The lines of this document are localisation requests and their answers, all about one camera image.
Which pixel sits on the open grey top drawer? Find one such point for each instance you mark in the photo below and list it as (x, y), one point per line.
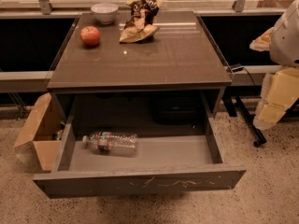
(170, 158)

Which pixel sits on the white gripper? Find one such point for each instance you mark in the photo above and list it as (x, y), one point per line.
(286, 42)

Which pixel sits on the black wheeled stand base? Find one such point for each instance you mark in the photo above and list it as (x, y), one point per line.
(233, 103)

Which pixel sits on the brown cardboard box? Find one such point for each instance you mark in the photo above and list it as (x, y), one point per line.
(43, 129)

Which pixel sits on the grey cabinet with glossy top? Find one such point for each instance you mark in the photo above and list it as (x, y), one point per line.
(170, 83)

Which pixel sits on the crumpled brown chip bag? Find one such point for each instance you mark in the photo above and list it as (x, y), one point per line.
(140, 26)

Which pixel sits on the clear plastic water bottle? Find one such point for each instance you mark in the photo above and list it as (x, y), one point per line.
(109, 141)

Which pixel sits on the white ceramic bowl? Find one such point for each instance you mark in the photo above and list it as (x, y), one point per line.
(105, 13)

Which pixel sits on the red apple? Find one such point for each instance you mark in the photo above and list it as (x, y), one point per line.
(90, 36)

